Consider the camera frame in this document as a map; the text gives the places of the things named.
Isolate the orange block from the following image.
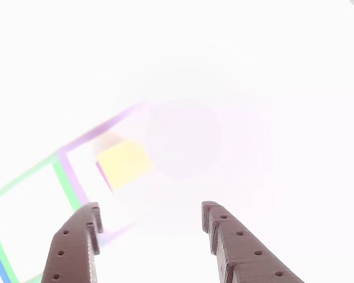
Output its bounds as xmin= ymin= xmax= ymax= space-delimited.
xmin=96 ymin=140 xmax=153 ymax=191

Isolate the green square frame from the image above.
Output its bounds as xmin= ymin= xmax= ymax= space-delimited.
xmin=0 ymin=153 xmax=83 ymax=283

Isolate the purple square frame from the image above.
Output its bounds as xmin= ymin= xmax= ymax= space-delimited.
xmin=57 ymin=101 xmax=154 ymax=241

